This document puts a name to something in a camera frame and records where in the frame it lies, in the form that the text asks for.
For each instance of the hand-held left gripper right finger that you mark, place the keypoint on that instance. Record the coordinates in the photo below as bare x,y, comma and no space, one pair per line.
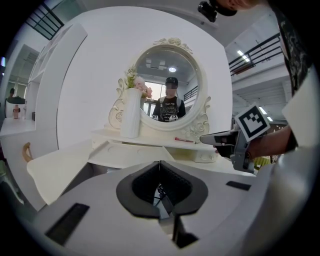
220,207

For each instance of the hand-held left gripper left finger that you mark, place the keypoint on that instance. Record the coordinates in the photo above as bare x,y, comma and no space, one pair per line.
100,225

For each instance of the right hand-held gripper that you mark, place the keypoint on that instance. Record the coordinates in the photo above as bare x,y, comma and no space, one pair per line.
252,122

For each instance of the white makeup box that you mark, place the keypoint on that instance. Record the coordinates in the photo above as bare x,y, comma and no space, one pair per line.
130,155

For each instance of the person's right forearm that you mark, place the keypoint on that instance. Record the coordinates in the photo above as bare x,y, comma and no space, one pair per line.
272,142

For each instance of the white vanity dresser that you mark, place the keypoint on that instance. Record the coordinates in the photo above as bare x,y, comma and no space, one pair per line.
185,150

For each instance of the white ornate oval mirror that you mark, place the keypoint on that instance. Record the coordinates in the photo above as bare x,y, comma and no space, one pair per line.
200,95

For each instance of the white ribbed vase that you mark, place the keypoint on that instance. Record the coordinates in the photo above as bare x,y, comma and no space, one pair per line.
130,115

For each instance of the black balcony railing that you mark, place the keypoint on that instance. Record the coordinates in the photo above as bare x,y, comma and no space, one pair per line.
257,53
46,20

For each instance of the pink and white flower bouquet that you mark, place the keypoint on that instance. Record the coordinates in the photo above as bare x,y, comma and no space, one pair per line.
140,83

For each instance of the wooden chair back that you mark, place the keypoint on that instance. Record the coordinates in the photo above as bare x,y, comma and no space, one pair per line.
27,151

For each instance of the person's torso in black shirt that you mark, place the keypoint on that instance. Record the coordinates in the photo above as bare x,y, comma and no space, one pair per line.
296,55

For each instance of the white counter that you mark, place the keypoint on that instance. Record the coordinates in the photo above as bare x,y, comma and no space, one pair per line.
17,126

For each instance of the pink bottle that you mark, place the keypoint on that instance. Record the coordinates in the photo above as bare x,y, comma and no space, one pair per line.
16,112

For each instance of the white shelf unit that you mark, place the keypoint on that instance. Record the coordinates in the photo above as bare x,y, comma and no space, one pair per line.
50,82

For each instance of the black head-mounted camera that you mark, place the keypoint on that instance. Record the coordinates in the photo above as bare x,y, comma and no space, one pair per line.
208,11

